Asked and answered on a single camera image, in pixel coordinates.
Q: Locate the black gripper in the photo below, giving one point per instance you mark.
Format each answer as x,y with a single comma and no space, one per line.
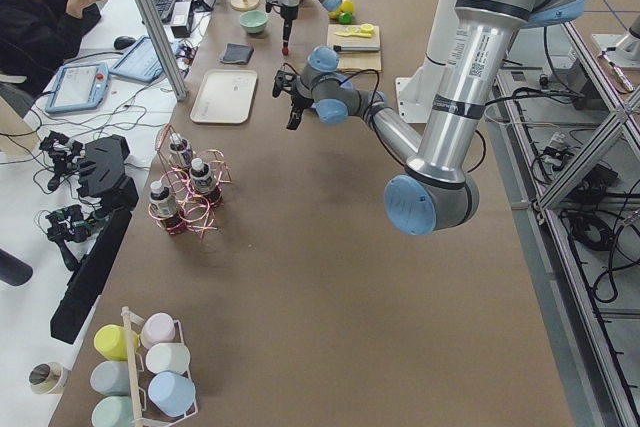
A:
287,13
297,99

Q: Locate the green bowl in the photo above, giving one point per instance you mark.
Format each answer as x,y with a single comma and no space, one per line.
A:
253,22

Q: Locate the steel muddler black cap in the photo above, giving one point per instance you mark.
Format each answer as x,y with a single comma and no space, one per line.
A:
356,48

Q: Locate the green lime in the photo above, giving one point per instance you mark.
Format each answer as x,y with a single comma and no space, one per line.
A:
345,18

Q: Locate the grey folded cloth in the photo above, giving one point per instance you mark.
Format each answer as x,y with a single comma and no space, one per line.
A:
236,54

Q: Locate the lemon half slice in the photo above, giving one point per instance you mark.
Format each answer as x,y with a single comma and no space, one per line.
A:
367,28
351,29

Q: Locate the yellow plastic knife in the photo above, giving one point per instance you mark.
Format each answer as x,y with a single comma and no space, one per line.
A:
354,34

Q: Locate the cream rabbit tray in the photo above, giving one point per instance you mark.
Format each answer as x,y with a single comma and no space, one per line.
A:
224,97

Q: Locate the wooden cutting board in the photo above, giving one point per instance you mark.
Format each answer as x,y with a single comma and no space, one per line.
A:
351,62

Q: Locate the tea bottle middle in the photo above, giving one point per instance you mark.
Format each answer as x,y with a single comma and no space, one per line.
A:
203,181

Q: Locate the tea bottle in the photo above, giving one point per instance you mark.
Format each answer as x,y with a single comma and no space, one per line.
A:
203,181
164,207
180,151

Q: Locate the tea bottle back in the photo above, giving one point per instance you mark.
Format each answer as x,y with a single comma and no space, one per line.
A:
180,151

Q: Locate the blue teach pendant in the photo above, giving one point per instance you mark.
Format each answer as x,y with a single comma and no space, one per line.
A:
78,88
139,63

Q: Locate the tea bottle front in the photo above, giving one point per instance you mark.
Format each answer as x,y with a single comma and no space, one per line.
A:
164,207

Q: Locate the computer mouse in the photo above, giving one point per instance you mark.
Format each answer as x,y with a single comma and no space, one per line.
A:
123,42

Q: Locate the seated person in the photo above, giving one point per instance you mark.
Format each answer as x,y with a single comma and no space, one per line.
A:
38,36

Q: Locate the pink cup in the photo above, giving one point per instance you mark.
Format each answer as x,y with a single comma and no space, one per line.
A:
158,328

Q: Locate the white cup rack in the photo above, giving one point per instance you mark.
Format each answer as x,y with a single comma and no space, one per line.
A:
145,413

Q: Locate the white cup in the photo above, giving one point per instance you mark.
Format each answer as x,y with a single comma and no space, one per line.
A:
173,357

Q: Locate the yellow cup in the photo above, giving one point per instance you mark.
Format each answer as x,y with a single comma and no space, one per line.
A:
109,341

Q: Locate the blue cup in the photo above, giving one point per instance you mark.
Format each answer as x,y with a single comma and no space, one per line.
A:
172,393

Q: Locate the grey cup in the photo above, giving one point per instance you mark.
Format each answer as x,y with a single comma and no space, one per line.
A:
111,378

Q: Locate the green cup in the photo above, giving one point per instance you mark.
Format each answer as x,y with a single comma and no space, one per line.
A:
113,411

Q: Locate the tape roll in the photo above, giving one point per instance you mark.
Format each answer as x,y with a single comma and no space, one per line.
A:
48,378

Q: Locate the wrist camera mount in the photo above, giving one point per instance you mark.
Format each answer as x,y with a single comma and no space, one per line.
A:
284,80
272,6

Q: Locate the aluminium frame post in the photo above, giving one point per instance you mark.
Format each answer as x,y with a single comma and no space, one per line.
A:
162,47

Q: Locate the copper wire bottle rack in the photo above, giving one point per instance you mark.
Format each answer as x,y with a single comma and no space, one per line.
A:
198,215

